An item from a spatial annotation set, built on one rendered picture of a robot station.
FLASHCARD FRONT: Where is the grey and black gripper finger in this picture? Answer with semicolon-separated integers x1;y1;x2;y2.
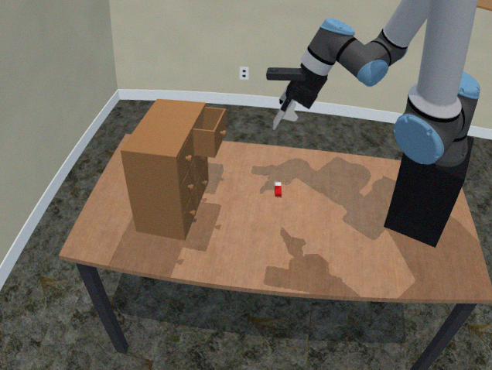
273;88;298;130
279;88;287;104

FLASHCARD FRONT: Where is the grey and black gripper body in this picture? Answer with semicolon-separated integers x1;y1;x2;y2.
285;63;328;109

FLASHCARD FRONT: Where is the red and white eraser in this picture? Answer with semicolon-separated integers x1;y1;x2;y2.
275;182;282;197

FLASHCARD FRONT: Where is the brown wooden drawer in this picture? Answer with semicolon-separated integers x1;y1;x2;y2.
177;133;193;185
180;162;195;212
193;107;227;158
194;156;207;181
183;189;197;237
196;161;208;206

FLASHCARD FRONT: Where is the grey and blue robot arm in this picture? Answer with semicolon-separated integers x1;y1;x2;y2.
300;0;480;167

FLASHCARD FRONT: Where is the brown wooden chest of drawers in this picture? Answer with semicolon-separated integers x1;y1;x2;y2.
121;99;206;241

